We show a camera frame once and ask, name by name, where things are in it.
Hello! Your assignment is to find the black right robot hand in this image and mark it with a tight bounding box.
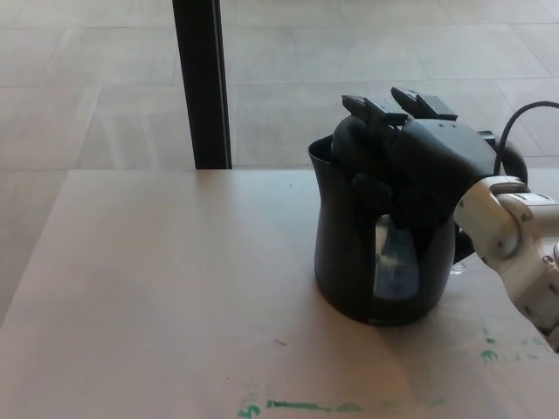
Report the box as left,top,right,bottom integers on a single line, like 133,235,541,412
341,86,499,230

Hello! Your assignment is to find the black electric kettle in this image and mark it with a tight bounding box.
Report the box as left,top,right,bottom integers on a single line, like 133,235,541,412
307,116,530,326

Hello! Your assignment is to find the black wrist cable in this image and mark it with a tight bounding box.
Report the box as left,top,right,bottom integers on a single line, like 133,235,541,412
492,100,559,178

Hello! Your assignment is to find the black vertical post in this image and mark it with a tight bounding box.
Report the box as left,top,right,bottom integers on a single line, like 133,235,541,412
172,0,233,170

